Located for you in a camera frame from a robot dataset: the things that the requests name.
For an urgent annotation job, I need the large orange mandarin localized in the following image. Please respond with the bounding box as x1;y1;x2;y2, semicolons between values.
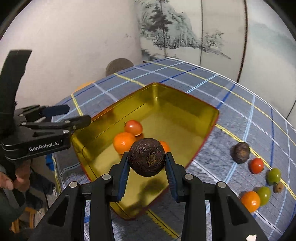
113;132;136;155

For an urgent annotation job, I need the dark brown passion fruit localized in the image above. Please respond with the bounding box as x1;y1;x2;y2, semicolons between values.
127;138;166;177

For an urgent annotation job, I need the small orange mandarin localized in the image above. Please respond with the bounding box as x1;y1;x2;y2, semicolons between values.
159;141;171;153

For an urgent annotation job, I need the person left hand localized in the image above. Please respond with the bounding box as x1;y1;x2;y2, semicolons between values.
1;160;31;192

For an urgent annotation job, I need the orange stool seat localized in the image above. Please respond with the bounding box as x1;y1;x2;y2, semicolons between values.
74;81;93;92

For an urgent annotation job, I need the green tomato near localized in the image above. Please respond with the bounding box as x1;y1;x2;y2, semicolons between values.
256;186;271;206

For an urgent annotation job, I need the green tomato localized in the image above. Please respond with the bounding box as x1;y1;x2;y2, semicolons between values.
256;186;271;206
266;168;281;186

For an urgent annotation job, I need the small brown longan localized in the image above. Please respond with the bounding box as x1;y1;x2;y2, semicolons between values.
273;182;285;193

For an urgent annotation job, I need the small red tomato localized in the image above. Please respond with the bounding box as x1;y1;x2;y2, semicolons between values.
249;158;264;174

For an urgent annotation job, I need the green tomato far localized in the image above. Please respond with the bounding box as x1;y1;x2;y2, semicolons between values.
266;168;281;186

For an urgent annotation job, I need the dark brown round fruit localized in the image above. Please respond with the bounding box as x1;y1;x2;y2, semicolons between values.
231;142;250;164

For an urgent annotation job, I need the gold red tin box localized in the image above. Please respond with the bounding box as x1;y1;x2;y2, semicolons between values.
70;82;220;220

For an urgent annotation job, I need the painted folding screen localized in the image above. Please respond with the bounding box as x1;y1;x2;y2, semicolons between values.
134;1;295;124

